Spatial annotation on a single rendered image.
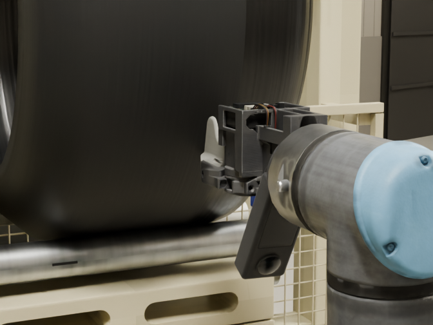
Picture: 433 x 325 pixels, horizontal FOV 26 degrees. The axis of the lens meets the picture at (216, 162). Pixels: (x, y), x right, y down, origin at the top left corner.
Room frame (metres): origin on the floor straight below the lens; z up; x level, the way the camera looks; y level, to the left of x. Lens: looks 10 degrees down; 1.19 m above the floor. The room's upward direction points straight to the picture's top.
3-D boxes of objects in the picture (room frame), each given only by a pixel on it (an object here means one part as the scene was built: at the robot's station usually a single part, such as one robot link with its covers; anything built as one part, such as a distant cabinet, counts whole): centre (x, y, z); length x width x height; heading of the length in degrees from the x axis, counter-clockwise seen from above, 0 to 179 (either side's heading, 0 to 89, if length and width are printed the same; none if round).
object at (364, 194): (0.70, -0.13, 1.04); 0.12 x 0.09 x 0.10; 25
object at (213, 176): (0.90, -0.01, 1.02); 0.09 x 0.05 x 0.02; 25
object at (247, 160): (0.85, -0.06, 1.05); 0.12 x 0.08 x 0.09; 25
